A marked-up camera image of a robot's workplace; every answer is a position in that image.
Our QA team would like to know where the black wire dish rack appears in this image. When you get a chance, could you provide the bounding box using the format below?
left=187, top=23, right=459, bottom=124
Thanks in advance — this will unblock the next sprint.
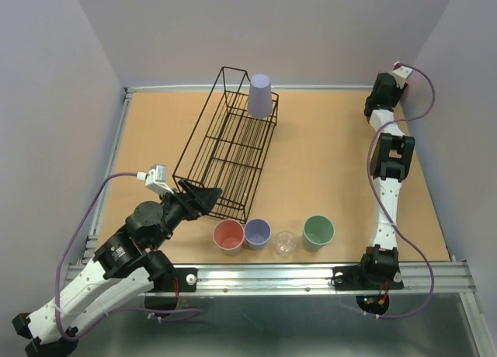
left=172, top=66, right=279, bottom=224

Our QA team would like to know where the large purple cup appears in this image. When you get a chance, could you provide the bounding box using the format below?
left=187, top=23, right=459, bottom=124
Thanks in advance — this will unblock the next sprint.
left=247, top=74, right=273, bottom=119

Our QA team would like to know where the green cup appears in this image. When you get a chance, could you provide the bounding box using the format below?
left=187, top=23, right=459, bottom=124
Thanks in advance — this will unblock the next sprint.
left=302, top=215, right=335, bottom=252

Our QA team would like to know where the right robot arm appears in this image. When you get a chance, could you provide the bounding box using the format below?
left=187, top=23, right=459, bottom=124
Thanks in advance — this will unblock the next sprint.
left=360, top=70, right=415, bottom=289

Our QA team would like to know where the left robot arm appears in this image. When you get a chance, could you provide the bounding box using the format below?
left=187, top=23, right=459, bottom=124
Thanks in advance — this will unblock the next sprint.
left=12, top=172, right=222, bottom=356

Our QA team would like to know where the pink cup front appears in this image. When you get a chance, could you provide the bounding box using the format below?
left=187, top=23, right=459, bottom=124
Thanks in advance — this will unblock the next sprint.
left=213, top=219, right=245, bottom=256

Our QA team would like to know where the small purple cup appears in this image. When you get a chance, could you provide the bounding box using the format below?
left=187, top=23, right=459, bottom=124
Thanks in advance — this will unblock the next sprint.
left=244, top=219, right=271, bottom=250

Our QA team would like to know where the clear glass cup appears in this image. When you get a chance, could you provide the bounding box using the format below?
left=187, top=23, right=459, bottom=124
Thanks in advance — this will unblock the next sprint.
left=275, top=230, right=297, bottom=255

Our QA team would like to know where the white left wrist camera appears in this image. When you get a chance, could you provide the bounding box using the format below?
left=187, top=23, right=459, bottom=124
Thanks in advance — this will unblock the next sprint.
left=136, top=164, right=174, bottom=196

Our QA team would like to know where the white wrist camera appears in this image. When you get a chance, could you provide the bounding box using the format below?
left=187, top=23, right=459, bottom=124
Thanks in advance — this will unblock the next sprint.
left=390, top=61, right=413, bottom=88
left=136, top=164, right=174, bottom=196

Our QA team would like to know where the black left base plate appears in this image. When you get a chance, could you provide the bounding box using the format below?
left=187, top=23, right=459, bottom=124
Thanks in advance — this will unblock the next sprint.
left=153, top=266, right=198, bottom=293

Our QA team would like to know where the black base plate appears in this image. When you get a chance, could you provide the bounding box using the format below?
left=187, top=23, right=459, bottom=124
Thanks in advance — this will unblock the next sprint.
left=153, top=266, right=198, bottom=293
left=332, top=265, right=404, bottom=291

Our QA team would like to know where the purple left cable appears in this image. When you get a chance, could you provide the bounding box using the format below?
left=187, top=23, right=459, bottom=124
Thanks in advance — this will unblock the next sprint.
left=54, top=171, right=203, bottom=342

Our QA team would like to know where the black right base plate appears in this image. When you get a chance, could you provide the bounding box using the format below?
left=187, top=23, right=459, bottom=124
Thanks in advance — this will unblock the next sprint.
left=332, top=265, right=404, bottom=291

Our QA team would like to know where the aluminium mounting rail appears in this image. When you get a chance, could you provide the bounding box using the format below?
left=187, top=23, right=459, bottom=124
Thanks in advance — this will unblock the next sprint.
left=61, top=260, right=477, bottom=298

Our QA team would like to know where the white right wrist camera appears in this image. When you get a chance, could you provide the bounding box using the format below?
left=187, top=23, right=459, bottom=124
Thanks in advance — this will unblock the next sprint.
left=390, top=61, right=413, bottom=88

